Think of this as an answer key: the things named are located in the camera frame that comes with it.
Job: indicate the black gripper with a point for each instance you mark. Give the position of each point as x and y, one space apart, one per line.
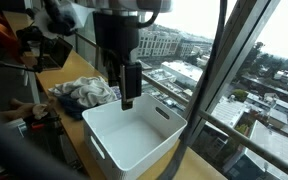
117 33

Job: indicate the purple patterned cloth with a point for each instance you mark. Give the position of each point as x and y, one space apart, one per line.
117 92

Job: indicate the white terry towel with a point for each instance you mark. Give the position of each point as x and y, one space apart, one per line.
86 91

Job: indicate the dark blue garment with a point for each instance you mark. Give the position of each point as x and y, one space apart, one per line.
71 107

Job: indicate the white plastic laundry basket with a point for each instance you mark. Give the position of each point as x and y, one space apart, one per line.
125 143

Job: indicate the black laptop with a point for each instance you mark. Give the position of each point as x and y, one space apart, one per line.
58 55

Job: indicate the red black clamp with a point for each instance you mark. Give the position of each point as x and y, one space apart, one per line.
47 123

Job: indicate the orange chair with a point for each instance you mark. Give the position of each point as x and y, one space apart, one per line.
8 39

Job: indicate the black camera on stand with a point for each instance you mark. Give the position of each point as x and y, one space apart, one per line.
33 33

